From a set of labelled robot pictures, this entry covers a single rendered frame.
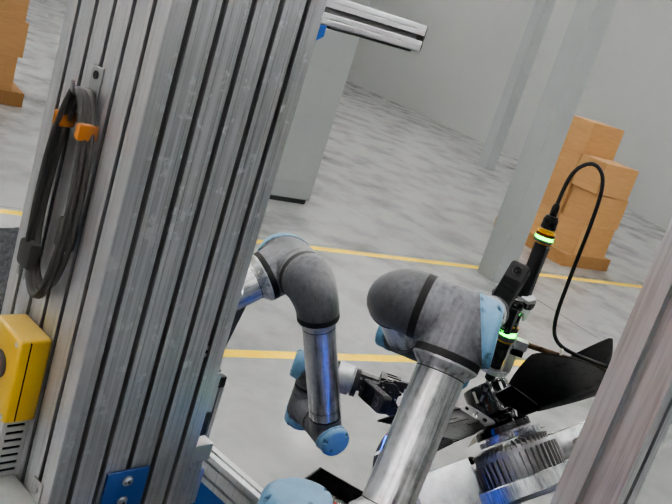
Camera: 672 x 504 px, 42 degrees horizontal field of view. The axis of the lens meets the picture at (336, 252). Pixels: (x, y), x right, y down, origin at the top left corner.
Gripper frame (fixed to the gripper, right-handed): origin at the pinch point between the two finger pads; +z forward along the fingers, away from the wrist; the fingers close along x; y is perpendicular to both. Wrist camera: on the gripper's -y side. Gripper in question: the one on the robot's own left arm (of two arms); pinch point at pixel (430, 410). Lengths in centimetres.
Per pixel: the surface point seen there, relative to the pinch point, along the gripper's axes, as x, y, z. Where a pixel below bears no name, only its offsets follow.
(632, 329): -55, -150, -11
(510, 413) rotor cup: -3.7, 8.0, 20.1
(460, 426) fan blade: -1.2, -7.9, 6.7
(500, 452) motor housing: 3.8, -1.1, 19.1
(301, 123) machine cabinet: -34, 646, -119
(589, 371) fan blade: -23.8, -9.9, 29.2
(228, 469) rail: 32, 2, -42
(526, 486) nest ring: 7.2, -8.4, 25.9
